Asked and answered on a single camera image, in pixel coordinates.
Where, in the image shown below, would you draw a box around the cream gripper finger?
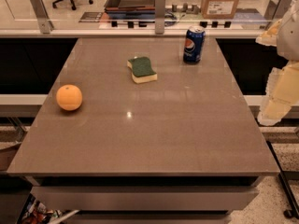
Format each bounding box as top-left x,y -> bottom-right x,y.
255,19 -> 282,47
257,61 -> 299,126

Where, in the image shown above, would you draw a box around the blue pepsi can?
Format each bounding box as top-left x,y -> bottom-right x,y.
183,26 -> 206,63

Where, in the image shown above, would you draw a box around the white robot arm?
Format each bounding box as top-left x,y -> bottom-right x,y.
256,1 -> 299,126

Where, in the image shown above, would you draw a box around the cardboard box with label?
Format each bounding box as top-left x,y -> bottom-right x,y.
201,0 -> 239,19

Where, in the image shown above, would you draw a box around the green and yellow sponge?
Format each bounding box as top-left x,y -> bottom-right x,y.
127,57 -> 158,84

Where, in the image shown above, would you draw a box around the orange fruit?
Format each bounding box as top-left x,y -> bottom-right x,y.
56,85 -> 83,111

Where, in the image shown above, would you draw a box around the grey drawer front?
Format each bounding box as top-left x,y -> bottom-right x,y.
31,186 -> 258,211

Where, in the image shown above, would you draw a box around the colourful snack packets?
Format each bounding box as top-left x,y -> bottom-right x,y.
17,195 -> 63,224

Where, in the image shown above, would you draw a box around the right metal glass post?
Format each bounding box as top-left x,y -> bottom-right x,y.
264,0 -> 292,23

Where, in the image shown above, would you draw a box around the metal glass post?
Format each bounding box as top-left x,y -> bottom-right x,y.
30,0 -> 53,34
155,0 -> 165,35
264,0 -> 292,23

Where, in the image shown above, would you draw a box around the centre metal glass post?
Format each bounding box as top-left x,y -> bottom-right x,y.
155,0 -> 165,35

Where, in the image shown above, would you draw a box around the left metal glass post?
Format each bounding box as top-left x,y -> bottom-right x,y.
30,0 -> 53,34

